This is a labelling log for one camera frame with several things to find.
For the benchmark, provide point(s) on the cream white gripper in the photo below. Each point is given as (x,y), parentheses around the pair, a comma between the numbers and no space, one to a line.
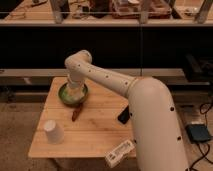
(74,87)

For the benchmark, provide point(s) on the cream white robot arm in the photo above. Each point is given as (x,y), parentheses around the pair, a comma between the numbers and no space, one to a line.
(156,130)

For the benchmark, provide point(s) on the green ceramic bowl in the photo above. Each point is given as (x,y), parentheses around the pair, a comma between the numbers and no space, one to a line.
(72,97)

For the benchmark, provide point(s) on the red brown chili pepper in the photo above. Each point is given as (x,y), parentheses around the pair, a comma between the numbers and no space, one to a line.
(76,112)

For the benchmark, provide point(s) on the wooden table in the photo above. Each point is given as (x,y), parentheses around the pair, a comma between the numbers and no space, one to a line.
(95,132)

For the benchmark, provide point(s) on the white paper cup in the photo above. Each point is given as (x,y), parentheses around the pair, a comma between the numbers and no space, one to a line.
(53,131)

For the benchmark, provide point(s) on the black rectangular object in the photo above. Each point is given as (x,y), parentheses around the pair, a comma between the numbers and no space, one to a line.
(124,116)

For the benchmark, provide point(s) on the long wooden shelf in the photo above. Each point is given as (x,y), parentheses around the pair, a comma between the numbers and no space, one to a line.
(106,13)

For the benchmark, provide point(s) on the black foot pedal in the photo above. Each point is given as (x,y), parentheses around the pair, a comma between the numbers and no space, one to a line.
(198,133)

